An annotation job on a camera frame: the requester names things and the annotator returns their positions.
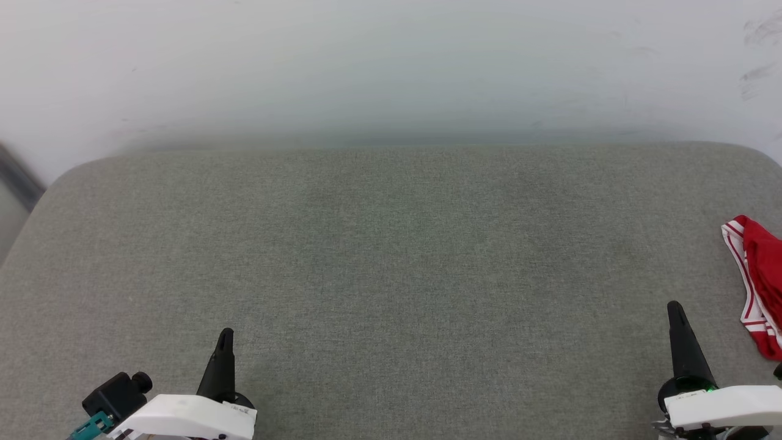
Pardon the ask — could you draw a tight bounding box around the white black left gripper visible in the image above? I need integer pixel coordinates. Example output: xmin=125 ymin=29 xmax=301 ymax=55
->
xmin=107 ymin=328 xmax=257 ymax=440

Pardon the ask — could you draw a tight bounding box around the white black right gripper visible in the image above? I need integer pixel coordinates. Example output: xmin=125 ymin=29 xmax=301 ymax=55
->
xmin=654 ymin=300 xmax=782 ymax=440

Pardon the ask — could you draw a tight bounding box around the red white basketball jersey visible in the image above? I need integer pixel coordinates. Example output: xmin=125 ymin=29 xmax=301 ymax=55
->
xmin=721 ymin=214 xmax=782 ymax=361

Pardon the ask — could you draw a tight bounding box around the dark grey skirting strip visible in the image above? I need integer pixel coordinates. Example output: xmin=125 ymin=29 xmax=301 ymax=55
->
xmin=0 ymin=144 xmax=46 ymax=211

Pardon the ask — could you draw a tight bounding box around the teal left camera cable connector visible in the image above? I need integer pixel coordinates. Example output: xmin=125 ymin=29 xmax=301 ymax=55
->
xmin=67 ymin=411 xmax=114 ymax=440

